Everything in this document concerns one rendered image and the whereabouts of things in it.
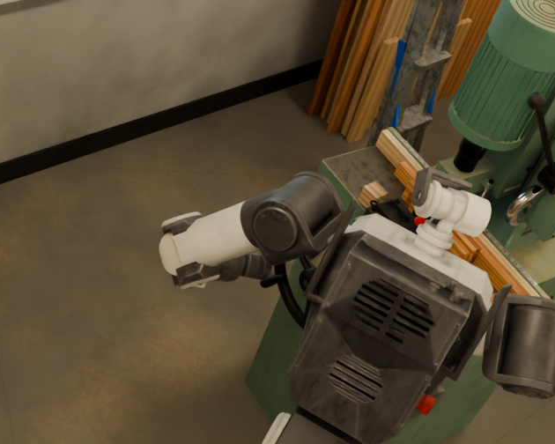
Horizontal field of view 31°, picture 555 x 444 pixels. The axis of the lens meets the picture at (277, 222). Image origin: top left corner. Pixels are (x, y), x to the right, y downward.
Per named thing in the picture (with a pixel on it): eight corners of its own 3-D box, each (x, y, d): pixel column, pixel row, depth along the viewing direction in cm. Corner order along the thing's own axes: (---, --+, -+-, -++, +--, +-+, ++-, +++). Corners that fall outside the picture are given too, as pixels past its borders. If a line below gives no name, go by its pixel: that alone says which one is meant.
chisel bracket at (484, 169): (424, 187, 231) (437, 160, 225) (466, 173, 239) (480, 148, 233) (443, 209, 228) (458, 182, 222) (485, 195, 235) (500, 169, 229)
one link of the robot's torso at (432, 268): (414, 506, 152) (529, 314, 141) (223, 395, 157) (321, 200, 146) (437, 427, 180) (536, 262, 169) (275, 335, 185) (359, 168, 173)
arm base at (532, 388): (555, 403, 163) (559, 396, 153) (476, 388, 166) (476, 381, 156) (568, 314, 167) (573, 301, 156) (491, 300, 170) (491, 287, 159)
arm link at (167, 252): (178, 287, 200) (160, 289, 181) (164, 239, 201) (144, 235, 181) (228, 271, 199) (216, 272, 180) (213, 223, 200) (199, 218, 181)
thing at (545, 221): (518, 216, 237) (540, 181, 228) (537, 209, 240) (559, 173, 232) (544, 244, 232) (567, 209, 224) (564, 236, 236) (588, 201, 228)
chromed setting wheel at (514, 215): (494, 225, 232) (516, 188, 224) (529, 212, 239) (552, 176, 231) (502, 234, 231) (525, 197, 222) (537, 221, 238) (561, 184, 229)
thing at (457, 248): (403, 216, 235) (413, 196, 231) (409, 214, 236) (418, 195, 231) (454, 273, 226) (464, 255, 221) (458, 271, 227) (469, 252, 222)
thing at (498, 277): (393, 173, 245) (398, 162, 242) (399, 172, 246) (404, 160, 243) (543, 344, 218) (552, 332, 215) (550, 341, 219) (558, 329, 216)
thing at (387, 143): (374, 144, 251) (381, 129, 248) (381, 143, 252) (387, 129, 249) (531, 320, 222) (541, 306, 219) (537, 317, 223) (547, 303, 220)
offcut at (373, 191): (357, 199, 235) (363, 186, 232) (369, 194, 237) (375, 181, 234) (370, 211, 233) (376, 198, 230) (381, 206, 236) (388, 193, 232)
